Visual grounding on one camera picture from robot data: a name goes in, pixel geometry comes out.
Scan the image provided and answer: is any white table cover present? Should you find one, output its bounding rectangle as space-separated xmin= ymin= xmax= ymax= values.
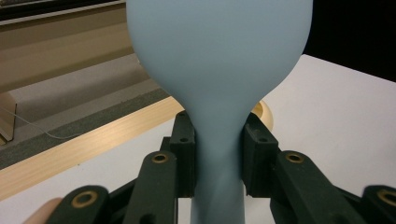
xmin=0 ymin=54 xmax=396 ymax=224

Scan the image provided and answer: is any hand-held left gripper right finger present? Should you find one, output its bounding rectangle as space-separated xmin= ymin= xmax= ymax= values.
xmin=242 ymin=111 xmax=280 ymax=199

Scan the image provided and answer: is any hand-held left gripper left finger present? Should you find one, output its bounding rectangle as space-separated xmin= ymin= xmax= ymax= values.
xmin=169 ymin=110 xmax=197 ymax=199

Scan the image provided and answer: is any black curtain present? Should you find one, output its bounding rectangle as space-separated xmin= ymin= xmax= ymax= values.
xmin=303 ymin=0 xmax=396 ymax=84

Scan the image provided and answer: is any beige desk furniture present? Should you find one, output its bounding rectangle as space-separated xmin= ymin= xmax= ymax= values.
xmin=0 ymin=0 xmax=140 ymax=144

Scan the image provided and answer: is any wooden table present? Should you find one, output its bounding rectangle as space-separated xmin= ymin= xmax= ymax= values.
xmin=0 ymin=95 xmax=186 ymax=203

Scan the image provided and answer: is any thin white floor cable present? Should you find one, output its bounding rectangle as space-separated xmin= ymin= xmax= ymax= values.
xmin=0 ymin=105 xmax=80 ymax=140

